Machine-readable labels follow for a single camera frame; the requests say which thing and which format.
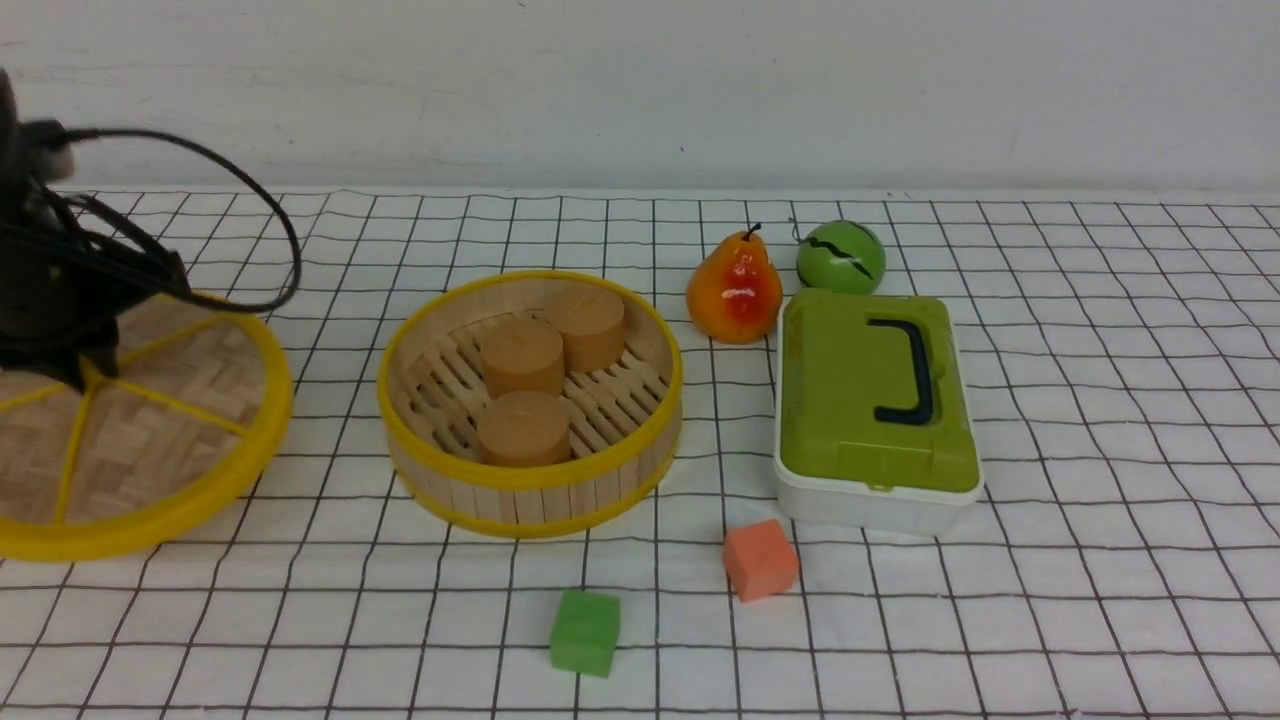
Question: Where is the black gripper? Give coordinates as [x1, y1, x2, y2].
[1, 73, 189, 391]

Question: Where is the yellow woven steamer lid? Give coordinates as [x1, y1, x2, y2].
[1, 299, 294, 562]

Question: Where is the bamboo steamer basket yellow rim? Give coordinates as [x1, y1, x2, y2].
[378, 270, 684, 538]

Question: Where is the tan cylinder bun middle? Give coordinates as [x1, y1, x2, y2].
[479, 318, 566, 398]

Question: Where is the tan cylinder bun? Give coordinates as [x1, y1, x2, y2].
[547, 284, 626, 373]
[479, 318, 566, 398]
[476, 391, 572, 468]

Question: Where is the tan cylinder bun front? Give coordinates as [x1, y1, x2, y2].
[476, 391, 572, 468]

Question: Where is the tan cylinder bun back right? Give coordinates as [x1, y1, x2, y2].
[547, 284, 626, 373]

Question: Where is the green foam cube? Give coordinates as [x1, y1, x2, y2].
[549, 589, 622, 678]

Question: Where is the orange red toy pear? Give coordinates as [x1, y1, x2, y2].
[685, 223, 785, 345]

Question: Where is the orange foam cube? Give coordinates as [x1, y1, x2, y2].
[722, 519, 799, 603]

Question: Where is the green toy watermelon ball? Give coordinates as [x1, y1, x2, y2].
[796, 220, 887, 295]

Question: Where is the green white lidded box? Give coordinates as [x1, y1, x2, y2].
[772, 288, 984, 537]

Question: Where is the black cable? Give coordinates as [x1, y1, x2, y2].
[60, 127, 303, 314]

